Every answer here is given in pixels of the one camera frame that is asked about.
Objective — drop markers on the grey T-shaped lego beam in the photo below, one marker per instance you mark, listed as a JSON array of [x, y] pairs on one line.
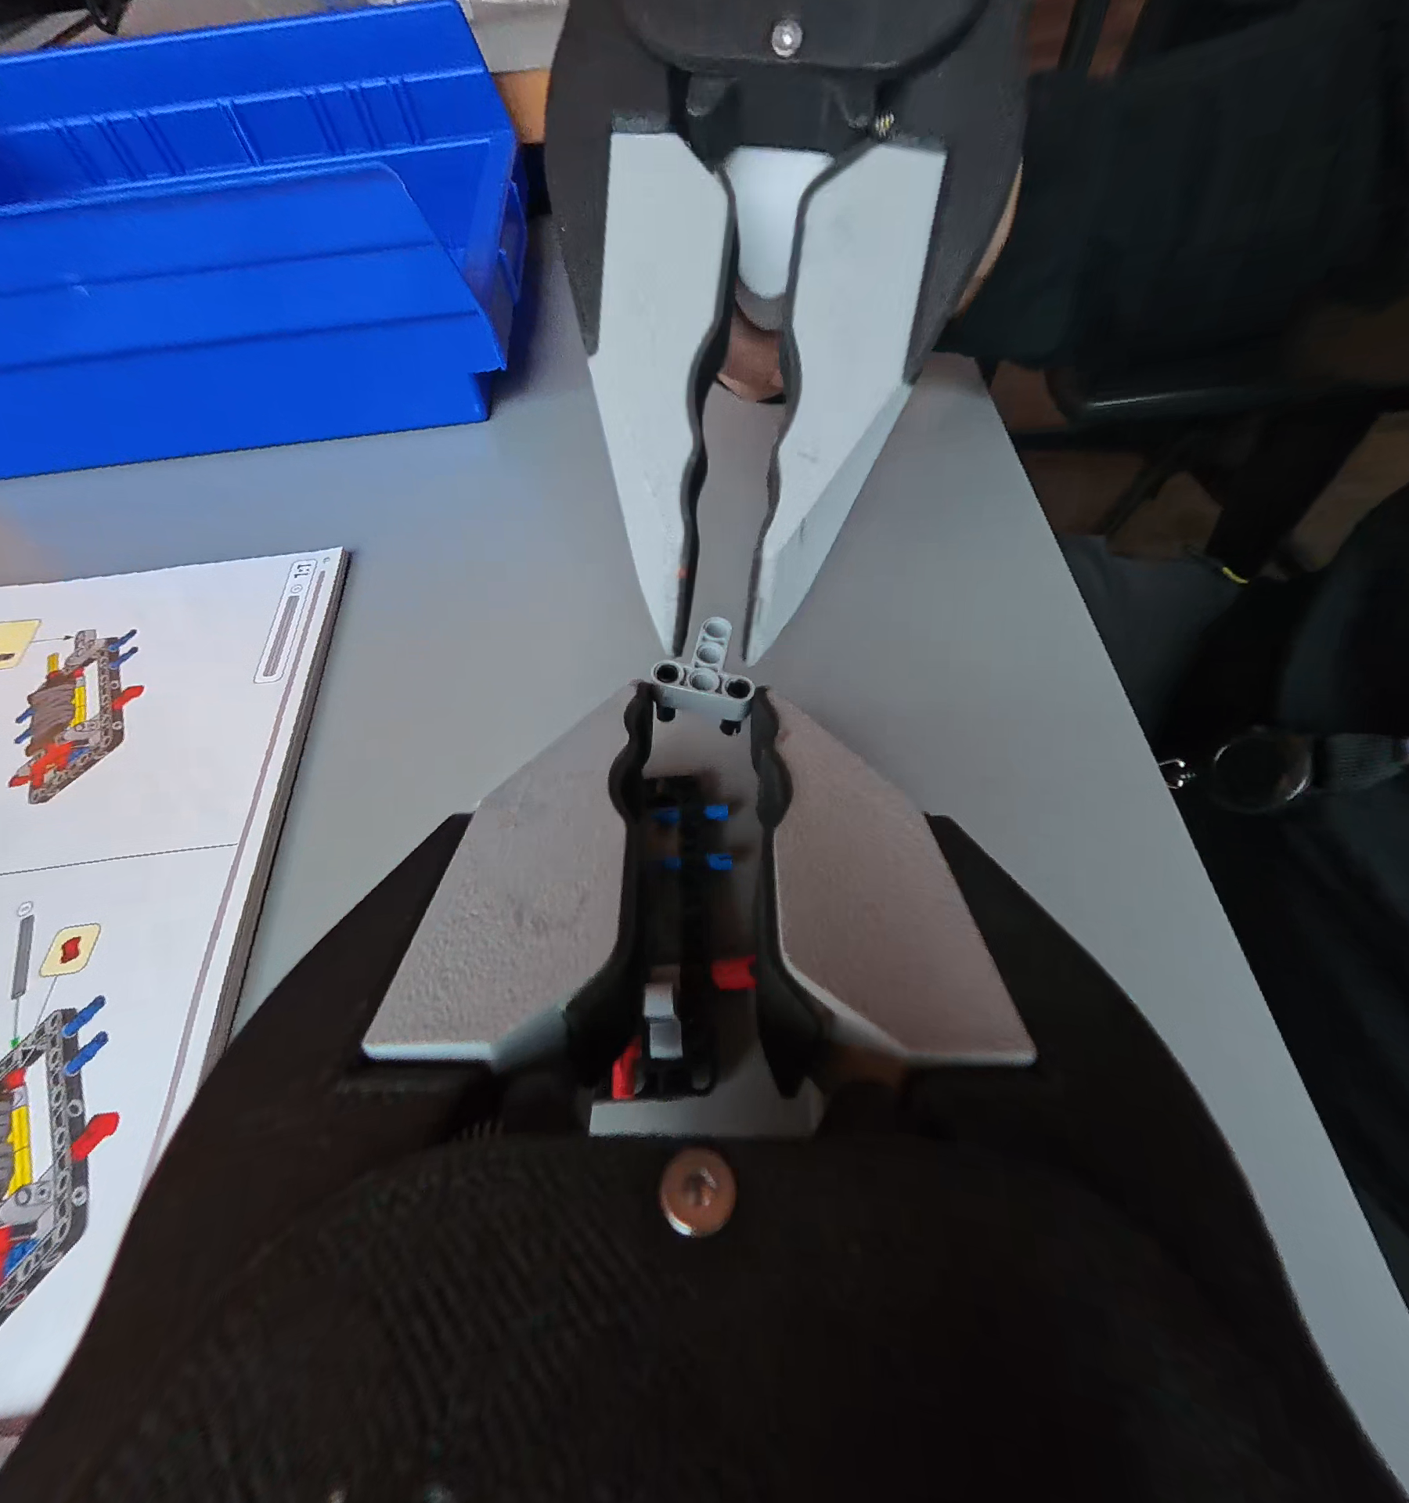
[[705, 681]]

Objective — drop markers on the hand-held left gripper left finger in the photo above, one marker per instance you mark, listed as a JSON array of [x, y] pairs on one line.
[[505, 927]]

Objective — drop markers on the person's right hand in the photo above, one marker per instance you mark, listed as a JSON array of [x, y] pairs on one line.
[[757, 351]]

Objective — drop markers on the lego instruction booklet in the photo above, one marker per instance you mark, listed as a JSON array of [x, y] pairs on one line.
[[187, 704]]

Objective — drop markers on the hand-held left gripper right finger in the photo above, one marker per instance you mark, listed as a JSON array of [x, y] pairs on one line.
[[892, 938]]

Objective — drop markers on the person's right forearm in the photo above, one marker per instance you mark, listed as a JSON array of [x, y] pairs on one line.
[[1186, 175]]

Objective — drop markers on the blue plastic storage bin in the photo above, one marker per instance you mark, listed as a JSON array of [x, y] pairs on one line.
[[187, 292]]

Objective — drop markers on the black office chair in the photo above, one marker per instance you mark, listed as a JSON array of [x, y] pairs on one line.
[[1186, 398]]

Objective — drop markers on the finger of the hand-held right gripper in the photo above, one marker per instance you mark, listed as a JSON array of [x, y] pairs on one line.
[[658, 328], [869, 328]]

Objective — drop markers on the lego engine frame assembly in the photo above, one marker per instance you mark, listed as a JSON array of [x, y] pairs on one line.
[[693, 938]]

